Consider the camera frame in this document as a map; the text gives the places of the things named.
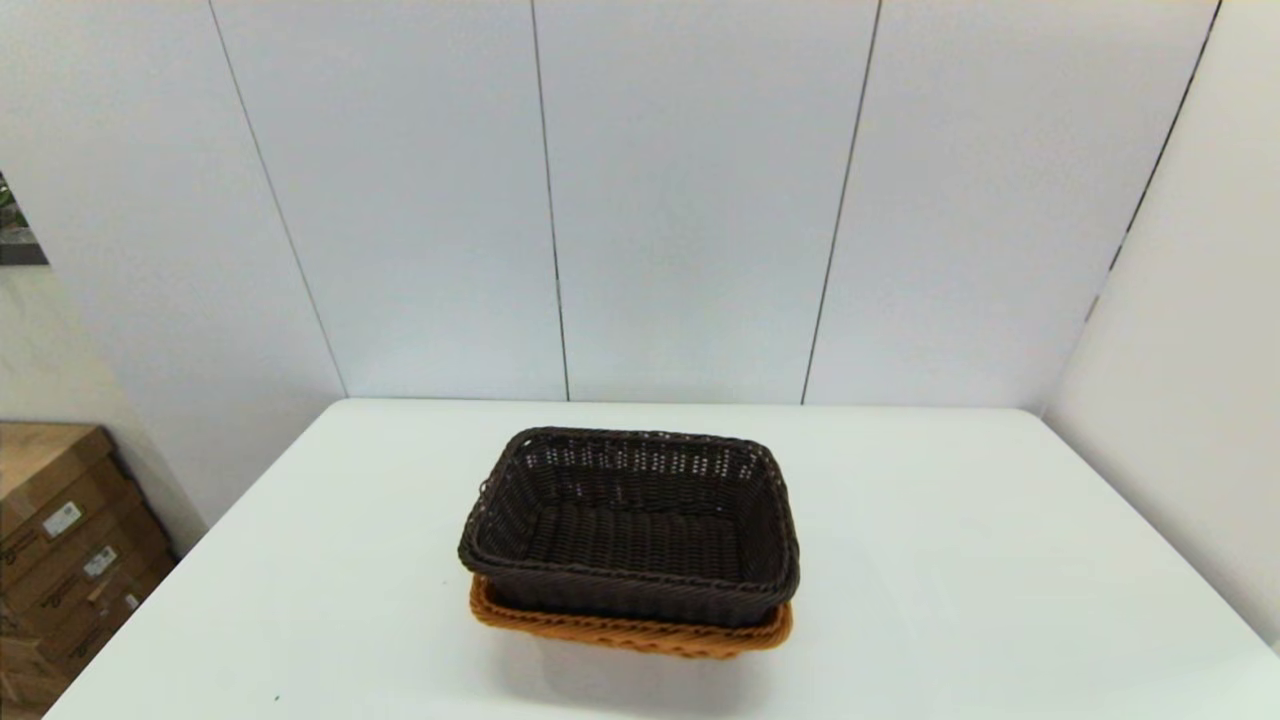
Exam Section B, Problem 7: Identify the dark brown wicker basket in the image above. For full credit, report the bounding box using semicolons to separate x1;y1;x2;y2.
458;427;801;629

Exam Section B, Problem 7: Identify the orange wicker basket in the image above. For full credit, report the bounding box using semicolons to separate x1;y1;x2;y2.
469;573;795;660

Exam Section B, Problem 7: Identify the brown cardboard box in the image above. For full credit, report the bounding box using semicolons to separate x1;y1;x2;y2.
0;545;181;651
0;490;166;611
0;610;131;716
0;421;141;566

